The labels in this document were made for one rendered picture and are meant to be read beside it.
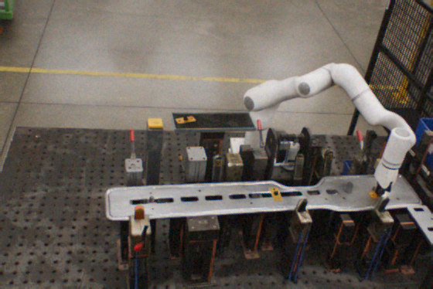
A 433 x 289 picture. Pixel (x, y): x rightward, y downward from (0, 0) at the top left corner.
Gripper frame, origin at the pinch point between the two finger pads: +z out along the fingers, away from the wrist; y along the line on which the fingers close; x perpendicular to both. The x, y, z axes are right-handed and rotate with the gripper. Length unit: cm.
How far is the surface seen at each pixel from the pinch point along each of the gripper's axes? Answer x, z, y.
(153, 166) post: -96, 10, -36
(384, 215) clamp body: -6.1, -1.0, 16.4
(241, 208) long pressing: -64, 3, 2
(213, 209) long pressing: -76, 3, 2
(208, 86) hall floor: -19, 105, -271
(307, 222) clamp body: -40.4, -0.6, 16.6
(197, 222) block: -84, 0, 12
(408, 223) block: 7.8, 5.5, 15.6
